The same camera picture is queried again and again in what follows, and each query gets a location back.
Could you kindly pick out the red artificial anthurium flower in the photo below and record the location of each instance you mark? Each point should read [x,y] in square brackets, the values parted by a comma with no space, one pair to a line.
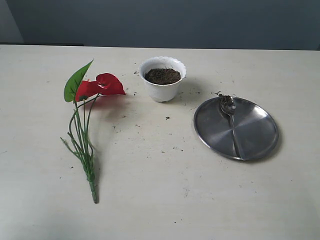
[84,94]

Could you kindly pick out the stainless steel spork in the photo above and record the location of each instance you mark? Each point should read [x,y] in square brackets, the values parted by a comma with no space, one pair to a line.
[230,112]

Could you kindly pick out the clump of soil on spork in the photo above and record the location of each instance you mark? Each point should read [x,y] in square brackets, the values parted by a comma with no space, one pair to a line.
[226,100]

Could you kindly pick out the round stainless steel plate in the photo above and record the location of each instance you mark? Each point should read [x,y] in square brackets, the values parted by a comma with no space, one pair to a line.
[255,128]

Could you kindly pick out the white plastic flower pot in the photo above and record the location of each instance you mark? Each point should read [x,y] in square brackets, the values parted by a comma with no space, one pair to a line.
[162,92]

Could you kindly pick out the dark soil in pot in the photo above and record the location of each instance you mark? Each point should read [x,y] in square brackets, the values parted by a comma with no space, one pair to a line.
[162,76]

